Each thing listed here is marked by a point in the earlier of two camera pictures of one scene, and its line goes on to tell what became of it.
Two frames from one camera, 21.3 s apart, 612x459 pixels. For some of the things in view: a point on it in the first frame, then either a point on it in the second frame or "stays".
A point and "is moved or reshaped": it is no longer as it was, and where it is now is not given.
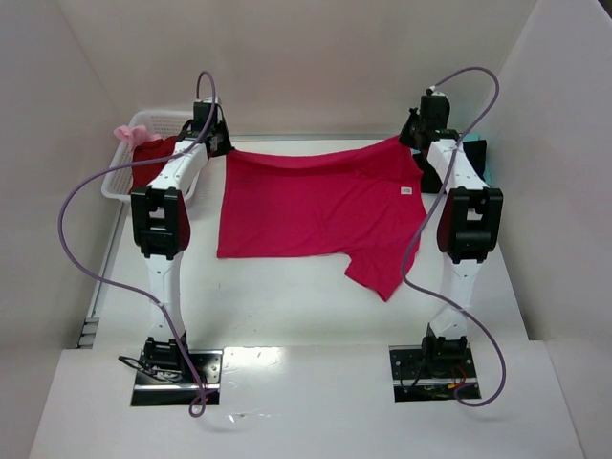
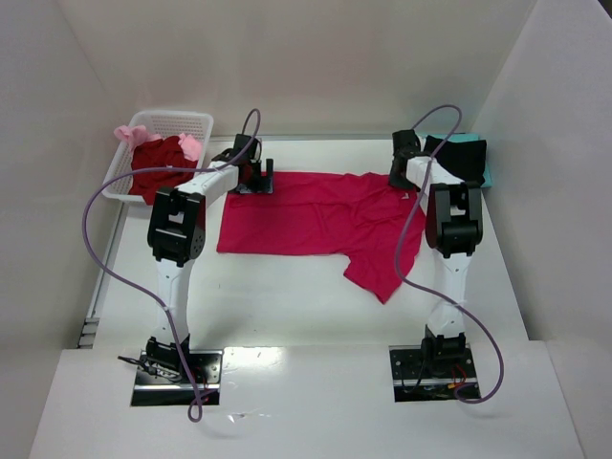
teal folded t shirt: (488, 176) stays
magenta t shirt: (365, 202) is moved or reshaped
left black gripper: (222, 142) → (258, 186)
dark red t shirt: (142, 174) stays
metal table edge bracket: (89, 333) stays
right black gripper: (409, 135) → (398, 177)
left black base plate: (148, 391) stays
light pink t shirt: (135, 135) stays
